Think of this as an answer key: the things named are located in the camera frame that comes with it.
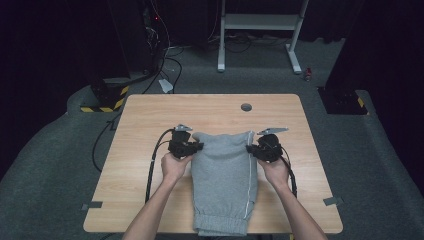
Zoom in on black floor cable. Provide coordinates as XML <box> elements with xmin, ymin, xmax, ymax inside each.
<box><xmin>92</xmin><ymin>111</ymin><xmax>123</xmax><ymax>173</ymax></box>

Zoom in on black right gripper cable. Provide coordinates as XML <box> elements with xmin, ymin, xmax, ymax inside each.
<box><xmin>279</xmin><ymin>154</ymin><xmax>299</xmax><ymax>199</ymax></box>

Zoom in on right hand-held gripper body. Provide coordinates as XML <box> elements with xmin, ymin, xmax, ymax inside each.
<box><xmin>256</xmin><ymin>127</ymin><xmax>290</xmax><ymax>163</ymax></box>

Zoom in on bundle of black cables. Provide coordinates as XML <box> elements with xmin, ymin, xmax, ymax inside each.
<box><xmin>141</xmin><ymin>46</ymin><xmax>184</xmax><ymax>95</ymax></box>

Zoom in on black yellow striped base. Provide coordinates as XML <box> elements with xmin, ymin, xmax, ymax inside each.
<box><xmin>317</xmin><ymin>87</ymin><xmax>370</xmax><ymax>116</ymax></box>
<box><xmin>79</xmin><ymin>84</ymin><xmax>130</xmax><ymax>114</ymax></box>

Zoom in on white paper scrap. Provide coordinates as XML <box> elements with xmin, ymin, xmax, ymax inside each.
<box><xmin>158</xmin><ymin>78</ymin><xmax>174</xmax><ymax>94</ymax></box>

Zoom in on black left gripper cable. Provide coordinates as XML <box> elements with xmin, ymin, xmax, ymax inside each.
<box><xmin>144</xmin><ymin>128</ymin><xmax>176</xmax><ymax>204</ymax></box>

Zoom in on white metal stand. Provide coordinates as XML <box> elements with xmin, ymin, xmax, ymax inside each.
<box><xmin>217</xmin><ymin>0</ymin><xmax>310</xmax><ymax>75</ymax></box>

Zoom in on person's left hand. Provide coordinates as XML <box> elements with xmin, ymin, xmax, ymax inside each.
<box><xmin>160</xmin><ymin>152</ymin><xmax>194</xmax><ymax>185</ymax></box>

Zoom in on person's right hand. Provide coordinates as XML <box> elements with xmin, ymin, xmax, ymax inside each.
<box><xmin>257</xmin><ymin>156</ymin><xmax>290</xmax><ymax>192</ymax></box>

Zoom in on grey pants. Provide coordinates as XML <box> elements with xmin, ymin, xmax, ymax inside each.
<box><xmin>190</xmin><ymin>130</ymin><xmax>260</xmax><ymax>237</ymax></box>

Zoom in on dark equipment rack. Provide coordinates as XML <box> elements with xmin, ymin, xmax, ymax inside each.
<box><xmin>106</xmin><ymin>0</ymin><xmax>168</xmax><ymax>76</ymax></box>

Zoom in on grey tape strip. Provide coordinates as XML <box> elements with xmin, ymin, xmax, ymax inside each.
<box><xmin>323</xmin><ymin>196</ymin><xmax>344</xmax><ymax>207</ymax></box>
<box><xmin>81</xmin><ymin>201</ymin><xmax>104</xmax><ymax>211</ymax></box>

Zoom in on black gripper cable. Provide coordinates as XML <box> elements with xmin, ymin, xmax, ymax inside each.
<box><xmin>279</xmin><ymin>154</ymin><xmax>299</xmax><ymax>199</ymax></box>
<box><xmin>144</xmin><ymin>128</ymin><xmax>176</xmax><ymax>204</ymax></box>

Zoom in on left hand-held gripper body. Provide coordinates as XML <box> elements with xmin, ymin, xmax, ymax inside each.
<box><xmin>168</xmin><ymin>124</ymin><xmax>196</xmax><ymax>159</ymax></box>

